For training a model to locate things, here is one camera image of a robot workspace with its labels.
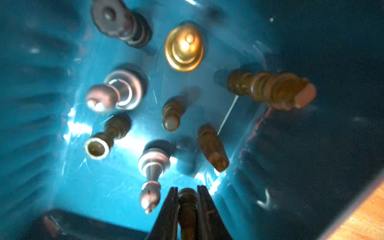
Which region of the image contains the dark chess piece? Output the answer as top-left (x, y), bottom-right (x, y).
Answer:
top-left (162, 100), bottom-right (183, 132)
top-left (178, 188), bottom-right (198, 240)
top-left (227, 69), bottom-right (317, 111)
top-left (91, 0), bottom-right (152, 49)
top-left (84, 116), bottom-right (131, 161)
top-left (197, 125), bottom-right (230, 173)

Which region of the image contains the silver chess piece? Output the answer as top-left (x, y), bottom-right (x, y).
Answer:
top-left (138, 148), bottom-right (171, 214)
top-left (85, 70), bottom-right (144, 114)

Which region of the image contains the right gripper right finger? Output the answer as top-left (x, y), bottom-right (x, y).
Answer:
top-left (197, 186), bottom-right (233, 240)

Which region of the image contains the teal plastic storage box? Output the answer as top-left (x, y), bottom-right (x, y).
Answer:
top-left (1, 1), bottom-right (384, 240)

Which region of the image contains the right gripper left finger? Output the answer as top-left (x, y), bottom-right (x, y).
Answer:
top-left (146, 187), bottom-right (179, 240)

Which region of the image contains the gold chess piece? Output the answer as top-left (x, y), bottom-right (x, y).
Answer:
top-left (165, 24), bottom-right (204, 72)

